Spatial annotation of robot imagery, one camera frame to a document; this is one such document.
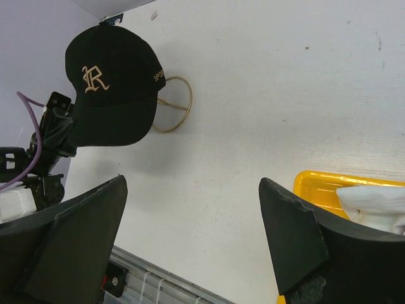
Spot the gold wire hat stand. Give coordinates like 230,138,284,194
152,76,193,133

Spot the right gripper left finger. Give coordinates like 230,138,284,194
1,175,128,303

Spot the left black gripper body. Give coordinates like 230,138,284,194
30,92,77,174

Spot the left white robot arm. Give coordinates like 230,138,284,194
1,92,77,224

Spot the left black corner label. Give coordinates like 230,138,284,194
103,13,124,25

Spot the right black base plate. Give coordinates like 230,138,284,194
101,260,128,298

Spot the white baseball cap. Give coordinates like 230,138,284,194
336,186,404,235

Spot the black baseball cap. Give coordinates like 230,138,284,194
65,22,166,147

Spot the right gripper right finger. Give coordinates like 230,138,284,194
258,177,404,303

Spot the yellow plastic tray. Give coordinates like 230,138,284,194
278,171,404,303

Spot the aluminium frame rail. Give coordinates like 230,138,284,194
98,246,231,303

